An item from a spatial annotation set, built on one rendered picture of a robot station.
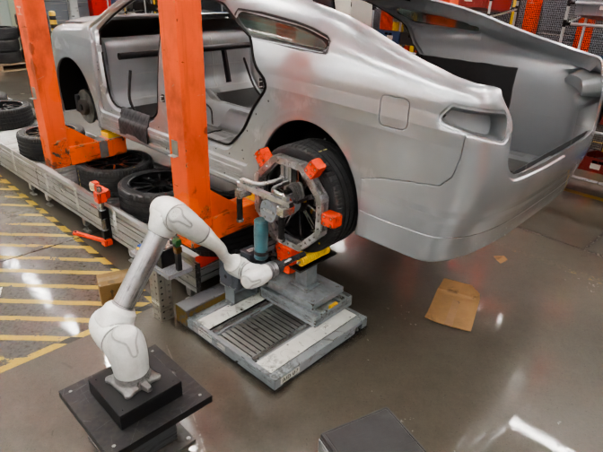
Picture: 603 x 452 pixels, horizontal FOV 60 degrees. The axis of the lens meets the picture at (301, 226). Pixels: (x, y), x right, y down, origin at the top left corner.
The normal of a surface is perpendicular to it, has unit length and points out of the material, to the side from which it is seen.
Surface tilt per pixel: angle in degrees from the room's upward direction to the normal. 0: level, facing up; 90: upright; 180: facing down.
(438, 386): 0
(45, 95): 90
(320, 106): 90
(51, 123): 90
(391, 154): 90
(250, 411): 0
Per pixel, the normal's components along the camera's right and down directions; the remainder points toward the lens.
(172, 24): -0.69, 0.30
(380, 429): 0.03, -0.90
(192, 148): 0.73, 0.32
